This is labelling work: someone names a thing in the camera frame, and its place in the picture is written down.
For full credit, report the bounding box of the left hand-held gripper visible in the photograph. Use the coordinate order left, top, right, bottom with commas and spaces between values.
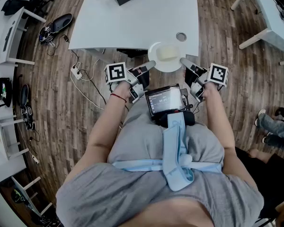
104, 60, 156, 104

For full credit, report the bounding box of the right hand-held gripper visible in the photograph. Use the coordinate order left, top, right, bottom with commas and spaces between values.
179, 57, 230, 103

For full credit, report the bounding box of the white plate of food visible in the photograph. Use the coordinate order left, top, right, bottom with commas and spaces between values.
147, 41, 187, 73

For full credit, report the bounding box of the pale yellow food block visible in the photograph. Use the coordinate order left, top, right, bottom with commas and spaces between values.
156, 45, 181, 62

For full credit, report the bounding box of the person's left forearm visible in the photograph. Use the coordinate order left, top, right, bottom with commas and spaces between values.
68, 81, 131, 182

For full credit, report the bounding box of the person's right forearm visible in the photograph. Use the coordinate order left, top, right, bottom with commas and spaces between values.
203, 83, 256, 182

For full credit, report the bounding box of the black chest-mounted tablet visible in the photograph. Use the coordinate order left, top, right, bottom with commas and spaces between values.
144, 83, 188, 118

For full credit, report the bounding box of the white table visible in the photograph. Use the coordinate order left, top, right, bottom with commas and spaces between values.
68, 0, 200, 57

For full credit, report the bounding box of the person's grey shirt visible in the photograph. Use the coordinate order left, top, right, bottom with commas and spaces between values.
55, 98, 265, 227

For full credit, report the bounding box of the open black equipment case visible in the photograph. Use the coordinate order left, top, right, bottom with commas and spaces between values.
38, 13, 73, 43

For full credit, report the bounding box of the black equipment case with gear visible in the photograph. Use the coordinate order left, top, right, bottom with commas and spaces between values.
19, 84, 36, 131

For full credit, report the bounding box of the white desk with keyboard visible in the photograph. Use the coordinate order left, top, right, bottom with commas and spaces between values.
0, 7, 47, 66

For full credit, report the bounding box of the black office chair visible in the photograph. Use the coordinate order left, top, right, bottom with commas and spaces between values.
1, 0, 55, 17

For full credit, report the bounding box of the black keyboard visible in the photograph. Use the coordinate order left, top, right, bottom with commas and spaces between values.
2, 26, 13, 52

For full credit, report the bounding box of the black round side table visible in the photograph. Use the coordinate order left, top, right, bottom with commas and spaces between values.
0, 76, 14, 113

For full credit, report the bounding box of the white-legged desk with green item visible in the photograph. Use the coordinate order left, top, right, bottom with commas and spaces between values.
10, 175, 53, 218

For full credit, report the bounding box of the red string bracelet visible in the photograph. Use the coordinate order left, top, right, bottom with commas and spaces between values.
110, 93, 128, 104

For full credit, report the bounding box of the black tablet mount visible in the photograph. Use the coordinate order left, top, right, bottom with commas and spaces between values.
153, 110, 196, 128

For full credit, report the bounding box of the black power cable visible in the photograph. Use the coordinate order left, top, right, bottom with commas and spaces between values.
70, 49, 107, 105

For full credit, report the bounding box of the white power cable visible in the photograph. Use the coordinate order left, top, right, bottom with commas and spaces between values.
70, 57, 105, 110

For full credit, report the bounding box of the light blue harness strap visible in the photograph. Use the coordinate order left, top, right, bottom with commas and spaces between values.
112, 112, 224, 192

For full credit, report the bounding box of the white desk with cables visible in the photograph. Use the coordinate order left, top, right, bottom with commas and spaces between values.
230, 0, 284, 66

